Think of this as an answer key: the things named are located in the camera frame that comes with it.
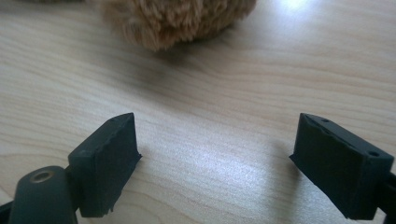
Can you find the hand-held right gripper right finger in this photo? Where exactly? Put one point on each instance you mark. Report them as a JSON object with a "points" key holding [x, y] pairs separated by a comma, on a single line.
{"points": [[336, 168]]}

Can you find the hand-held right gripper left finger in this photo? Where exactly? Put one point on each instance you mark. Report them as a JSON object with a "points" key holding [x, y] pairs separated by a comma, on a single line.
{"points": [[104, 161]]}

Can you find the brown plush teddy bear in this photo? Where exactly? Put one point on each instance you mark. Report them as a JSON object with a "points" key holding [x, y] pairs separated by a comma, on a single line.
{"points": [[174, 21]]}

